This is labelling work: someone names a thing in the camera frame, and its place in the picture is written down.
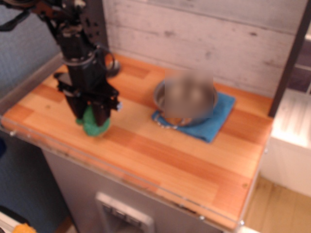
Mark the red handled metal spoon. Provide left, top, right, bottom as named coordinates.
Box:
left=106, top=59, right=121, bottom=78

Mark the silver dispenser panel with buttons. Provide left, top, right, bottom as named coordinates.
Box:
left=95, top=192, right=156, bottom=233

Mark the dark grey right post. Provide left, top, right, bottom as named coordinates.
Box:
left=268, top=0, right=311, bottom=117

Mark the dark grey post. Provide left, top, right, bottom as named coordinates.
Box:
left=268, top=0, right=311, bottom=117
left=91, top=0, right=109, bottom=48

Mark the dark grey left post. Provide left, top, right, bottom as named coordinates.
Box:
left=91, top=0, right=109, bottom=48

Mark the steel pot with handles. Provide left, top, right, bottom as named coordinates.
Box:
left=154, top=69, right=218, bottom=129

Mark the yellow object at corner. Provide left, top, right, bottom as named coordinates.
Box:
left=12, top=223, right=37, bottom=233

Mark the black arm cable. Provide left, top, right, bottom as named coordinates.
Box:
left=0, top=9, right=31, bottom=32

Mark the blue folded cloth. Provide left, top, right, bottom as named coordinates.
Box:
left=151, top=92, right=236, bottom=143

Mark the green toy broccoli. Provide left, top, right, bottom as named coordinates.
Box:
left=75, top=106, right=110, bottom=136

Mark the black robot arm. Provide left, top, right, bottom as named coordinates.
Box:
left=0, top=0, right=121, bottom=126

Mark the clear acrylic table guard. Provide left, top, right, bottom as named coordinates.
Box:
left=0, top=114, right=273, bottom=230

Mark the white toy sink unit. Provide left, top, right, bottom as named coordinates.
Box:
left=260, top=34, right=311, bottom=196

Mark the grey toy fridge cabinet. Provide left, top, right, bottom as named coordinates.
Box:
left=43, top=150, right=221, bottom=233

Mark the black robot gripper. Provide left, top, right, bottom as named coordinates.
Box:
left=54, top=54, right=121, bottom=126

